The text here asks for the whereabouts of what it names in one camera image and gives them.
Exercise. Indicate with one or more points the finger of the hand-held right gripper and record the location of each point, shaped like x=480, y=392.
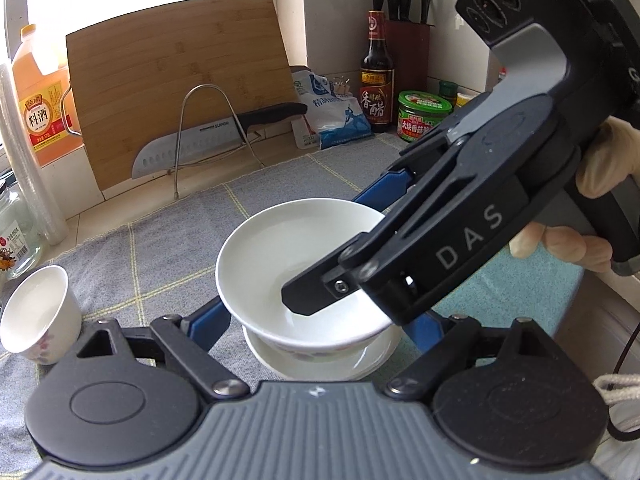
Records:
x=320, y=290
x=385, y=190

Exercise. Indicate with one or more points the white plate with fruit print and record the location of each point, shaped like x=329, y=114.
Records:
x=320, y=367

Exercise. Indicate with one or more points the glass jar with yellow lid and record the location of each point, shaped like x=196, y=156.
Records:
x=20, y=230

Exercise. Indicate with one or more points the white bowl with pink flowers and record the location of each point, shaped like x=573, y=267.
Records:
x=45, y=325

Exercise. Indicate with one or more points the grey checked cloth mat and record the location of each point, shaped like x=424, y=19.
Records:
x=150, y=260

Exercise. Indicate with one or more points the small jar with green lid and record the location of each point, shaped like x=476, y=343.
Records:
x=447, y=91

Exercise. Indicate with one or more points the sauce jar with green lid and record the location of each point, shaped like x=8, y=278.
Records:
x=425, y=120

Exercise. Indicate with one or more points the dark red knife block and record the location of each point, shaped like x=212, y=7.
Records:
x=410, y=55

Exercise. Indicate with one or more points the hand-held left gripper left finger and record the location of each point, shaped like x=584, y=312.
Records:
x=210, y=320

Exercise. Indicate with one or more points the bamboo cutting board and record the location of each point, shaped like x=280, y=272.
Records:
x=175, y=50

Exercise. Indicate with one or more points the dark vinegar bottle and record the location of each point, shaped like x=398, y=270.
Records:
x=377, y=105

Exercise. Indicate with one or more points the orange cooking wine bottle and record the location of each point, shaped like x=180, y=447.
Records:
x=45, y=110

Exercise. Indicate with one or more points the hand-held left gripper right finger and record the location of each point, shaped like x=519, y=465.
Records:
x=422, y=337

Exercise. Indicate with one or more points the white and blue salt bag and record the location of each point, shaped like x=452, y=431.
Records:
x=335, y=120

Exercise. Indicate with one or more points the steel santoku knife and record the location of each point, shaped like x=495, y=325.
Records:
x=200, y=145

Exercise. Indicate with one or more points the large white floral bowl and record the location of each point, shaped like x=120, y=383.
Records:
x=260, y=260

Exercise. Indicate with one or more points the person's right hand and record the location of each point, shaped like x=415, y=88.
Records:
x=615, y=160

